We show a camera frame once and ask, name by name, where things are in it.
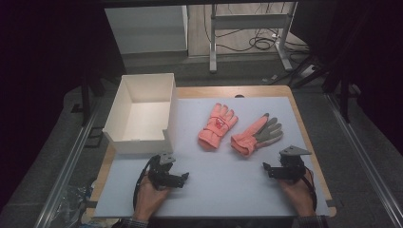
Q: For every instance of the dark curtain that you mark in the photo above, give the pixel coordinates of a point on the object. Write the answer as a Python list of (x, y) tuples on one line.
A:
[(364, 47), (41, 63)]

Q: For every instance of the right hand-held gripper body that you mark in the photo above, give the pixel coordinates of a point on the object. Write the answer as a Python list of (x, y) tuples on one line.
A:
[(291, 166)]

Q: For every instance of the person's right hand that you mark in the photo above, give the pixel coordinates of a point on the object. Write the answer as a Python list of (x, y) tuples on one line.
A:
[(302, 196)]

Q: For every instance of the clear plastic bag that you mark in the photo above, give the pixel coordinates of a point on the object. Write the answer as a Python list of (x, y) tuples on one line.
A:
[(72, 202)]

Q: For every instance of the pale blue table mat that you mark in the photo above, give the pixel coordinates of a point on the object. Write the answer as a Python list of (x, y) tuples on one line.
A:
[(221, 190)]

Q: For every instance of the pink glove with grey palm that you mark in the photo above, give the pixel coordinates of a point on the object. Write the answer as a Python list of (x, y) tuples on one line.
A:
[(248, 139)]

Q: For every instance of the white cabinet panel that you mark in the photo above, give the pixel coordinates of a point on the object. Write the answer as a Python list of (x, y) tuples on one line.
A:
[(145, 28)]

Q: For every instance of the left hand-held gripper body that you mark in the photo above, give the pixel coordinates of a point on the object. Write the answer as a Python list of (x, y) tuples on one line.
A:
[(160, 174)]

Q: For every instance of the black metal stand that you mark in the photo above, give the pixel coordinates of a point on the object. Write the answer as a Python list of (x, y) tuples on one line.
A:
[(85, 101), (345, 95)]

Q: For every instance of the white box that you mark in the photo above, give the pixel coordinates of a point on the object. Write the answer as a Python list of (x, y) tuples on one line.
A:
[(142, 122)]

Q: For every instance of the pink glove with red print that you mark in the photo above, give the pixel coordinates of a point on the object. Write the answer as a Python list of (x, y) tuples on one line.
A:
[(215, 131)]

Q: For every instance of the white metal desk frame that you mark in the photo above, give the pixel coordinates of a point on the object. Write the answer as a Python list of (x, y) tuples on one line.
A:
[(250, 21)]

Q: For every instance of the white power strip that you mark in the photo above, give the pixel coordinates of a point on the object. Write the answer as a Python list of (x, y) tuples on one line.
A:
[(307, 71)]

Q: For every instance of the person's left hand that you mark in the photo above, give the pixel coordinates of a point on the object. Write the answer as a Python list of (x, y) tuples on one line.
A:
[(149, 199)]

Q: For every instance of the metal floor rail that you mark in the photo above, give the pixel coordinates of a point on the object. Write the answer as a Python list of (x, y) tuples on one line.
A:
[(68, 171), (364, 158)]

